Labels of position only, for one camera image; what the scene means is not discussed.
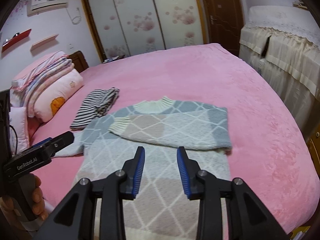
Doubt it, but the grey diamond knit sweater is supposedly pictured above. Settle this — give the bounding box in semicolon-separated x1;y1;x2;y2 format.
57;97;232;239

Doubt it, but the person left hand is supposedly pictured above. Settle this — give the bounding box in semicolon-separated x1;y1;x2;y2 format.
1;173;48;224

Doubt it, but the pink cartoon folded quilt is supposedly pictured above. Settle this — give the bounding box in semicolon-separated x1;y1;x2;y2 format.
26;68;84;122

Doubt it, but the pink bed blanket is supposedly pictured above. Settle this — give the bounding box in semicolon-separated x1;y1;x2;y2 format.
33;43;319;232

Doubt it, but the striped folded garment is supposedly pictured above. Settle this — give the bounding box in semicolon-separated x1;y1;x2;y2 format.
70;87;120;131

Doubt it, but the dark wooden headboard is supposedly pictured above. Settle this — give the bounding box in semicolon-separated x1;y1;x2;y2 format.
68;50;89;73

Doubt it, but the wooden drawer cabinet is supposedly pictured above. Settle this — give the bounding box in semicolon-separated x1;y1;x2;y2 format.
306;125;320;176

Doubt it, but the floral sliding wardrobe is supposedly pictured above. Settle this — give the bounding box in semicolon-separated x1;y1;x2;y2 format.
81;0;206;61

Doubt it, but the cream lace covered furniture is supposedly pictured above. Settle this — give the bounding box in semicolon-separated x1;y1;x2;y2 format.
239;5;319;133

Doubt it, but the dark brown wooden door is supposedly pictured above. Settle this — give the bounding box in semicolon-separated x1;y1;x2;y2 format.
203;0;244;56

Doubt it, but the black camera cable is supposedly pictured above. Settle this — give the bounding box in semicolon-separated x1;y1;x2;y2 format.
8;125;19;156

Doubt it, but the pink wall shelf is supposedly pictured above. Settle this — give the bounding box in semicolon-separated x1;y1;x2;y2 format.
30;34;58;51

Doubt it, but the red wall shelf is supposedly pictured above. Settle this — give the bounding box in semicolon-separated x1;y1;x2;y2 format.
2;29;31;52

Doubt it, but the white power cord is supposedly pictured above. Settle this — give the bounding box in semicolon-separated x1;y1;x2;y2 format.
66;7;83;26

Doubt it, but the white wall air conditioner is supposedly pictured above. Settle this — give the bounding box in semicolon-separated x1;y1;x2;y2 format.
27;0;69;16

